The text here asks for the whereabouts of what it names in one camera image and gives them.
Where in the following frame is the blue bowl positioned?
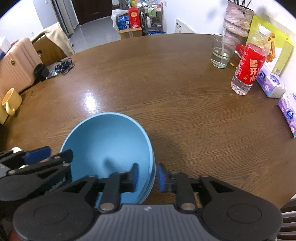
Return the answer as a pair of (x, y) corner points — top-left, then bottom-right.
(60, 113), (156, 204)

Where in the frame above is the cream plate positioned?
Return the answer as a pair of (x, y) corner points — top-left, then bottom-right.
(11, 147), (23, 154)

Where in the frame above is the yellow mug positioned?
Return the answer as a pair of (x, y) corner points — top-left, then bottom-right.
(1, 88), (22, 115)

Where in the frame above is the black cup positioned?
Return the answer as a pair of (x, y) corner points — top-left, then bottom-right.
(33, 63), (50, 81)

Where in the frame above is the pink suitcase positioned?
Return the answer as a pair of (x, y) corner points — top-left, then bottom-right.
(0, 38), (42, 98)

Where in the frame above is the wooden chair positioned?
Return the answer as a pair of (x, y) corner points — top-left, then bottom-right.
(32, 35), (67, 66)

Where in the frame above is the purple tissue pack near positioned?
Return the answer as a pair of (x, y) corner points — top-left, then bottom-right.
(277, 91), (296, 138)

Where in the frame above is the purple tissue pack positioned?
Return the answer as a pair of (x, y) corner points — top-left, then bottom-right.
(277, 91), (296, 138)
(256, 65), (285, 98)

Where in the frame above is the purple tissue pack far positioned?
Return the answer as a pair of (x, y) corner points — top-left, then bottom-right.
(256, 65), (285, 98)

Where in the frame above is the red label water bottle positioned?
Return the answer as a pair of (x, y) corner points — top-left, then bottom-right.
(231, 25), (271, 95)

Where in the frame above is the beige cloth on chair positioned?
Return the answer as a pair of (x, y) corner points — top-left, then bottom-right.
(31, 23), (75, 57)

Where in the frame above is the drinking glass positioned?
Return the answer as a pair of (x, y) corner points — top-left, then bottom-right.
(211, 34), (237, 69)

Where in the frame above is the cardboard box on floor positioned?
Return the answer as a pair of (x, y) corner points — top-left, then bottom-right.
(118, 28), (142, 40)

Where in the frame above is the blue carton box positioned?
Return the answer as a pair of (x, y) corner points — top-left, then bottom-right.
(117, 15), (130, 31)

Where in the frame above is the green snack box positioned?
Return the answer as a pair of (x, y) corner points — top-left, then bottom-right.
(247, 15), (294, 75)

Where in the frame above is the red carton box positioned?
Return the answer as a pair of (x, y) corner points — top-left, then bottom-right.
(128, 7), (141, 29)

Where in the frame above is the dark entrance door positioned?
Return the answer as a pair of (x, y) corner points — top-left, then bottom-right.
(72, 0), (113, 25)

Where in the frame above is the flower vase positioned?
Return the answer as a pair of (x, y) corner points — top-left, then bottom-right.
(222, 1), (255, 45)

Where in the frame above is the blue lanyard bundle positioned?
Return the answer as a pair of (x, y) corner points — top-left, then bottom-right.
(47, 58), (76, 77)

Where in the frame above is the wire storage rack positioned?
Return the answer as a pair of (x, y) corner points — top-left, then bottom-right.
(139, 1), (166, 36)

